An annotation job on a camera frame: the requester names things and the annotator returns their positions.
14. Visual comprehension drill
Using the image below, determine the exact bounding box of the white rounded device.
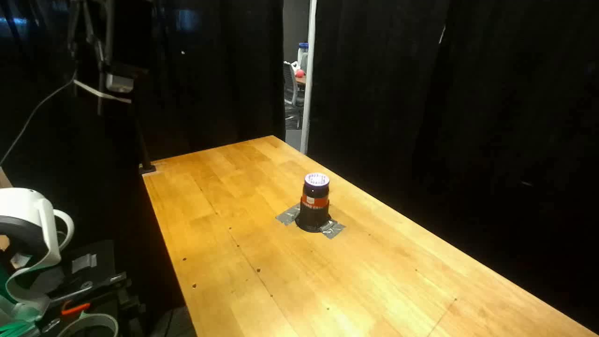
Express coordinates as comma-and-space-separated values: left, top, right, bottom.
0, 186, 76, 272

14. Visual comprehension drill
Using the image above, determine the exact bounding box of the thin white cable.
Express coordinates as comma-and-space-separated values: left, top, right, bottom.
0, 78, 80, 169

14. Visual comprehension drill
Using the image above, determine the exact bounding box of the greenish tape roll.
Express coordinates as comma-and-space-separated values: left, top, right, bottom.
54, 312, 121, 337

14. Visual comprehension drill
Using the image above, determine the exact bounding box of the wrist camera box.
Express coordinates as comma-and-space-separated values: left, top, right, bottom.
102, 72, 136, 96

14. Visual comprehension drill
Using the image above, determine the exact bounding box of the white vertical pole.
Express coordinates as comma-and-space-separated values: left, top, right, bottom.
297, 0, 318, 156

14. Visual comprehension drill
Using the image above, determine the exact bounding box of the black equipment cart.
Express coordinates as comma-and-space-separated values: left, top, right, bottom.
35, 239, 164, 337

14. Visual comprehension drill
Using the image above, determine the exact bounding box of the orange handled black clamp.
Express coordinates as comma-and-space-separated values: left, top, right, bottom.
35, 284, 130, 323

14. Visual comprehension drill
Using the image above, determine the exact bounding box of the black curtain with tag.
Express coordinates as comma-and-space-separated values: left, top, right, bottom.
308, 0, 599, 327

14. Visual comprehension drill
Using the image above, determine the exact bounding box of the pale green strap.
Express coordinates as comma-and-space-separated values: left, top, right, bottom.
1, 248, 63, 317

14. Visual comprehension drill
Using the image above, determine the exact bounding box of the clear plastic bottle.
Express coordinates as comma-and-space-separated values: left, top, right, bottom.
295, 40, 310, 72

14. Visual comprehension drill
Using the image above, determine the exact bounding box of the black tripod stand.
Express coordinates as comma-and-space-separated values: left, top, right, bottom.
0, 0, 286, 190

